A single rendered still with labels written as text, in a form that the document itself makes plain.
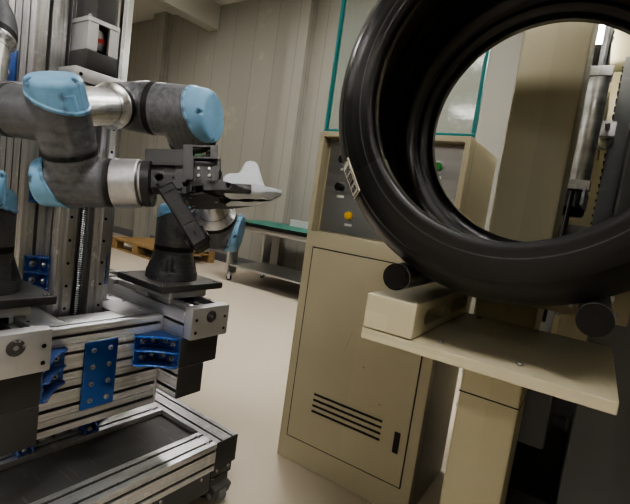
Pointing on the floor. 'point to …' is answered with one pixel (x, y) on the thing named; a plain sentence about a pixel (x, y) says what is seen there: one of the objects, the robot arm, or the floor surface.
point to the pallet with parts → (152, 248)
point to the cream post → (529, 158)
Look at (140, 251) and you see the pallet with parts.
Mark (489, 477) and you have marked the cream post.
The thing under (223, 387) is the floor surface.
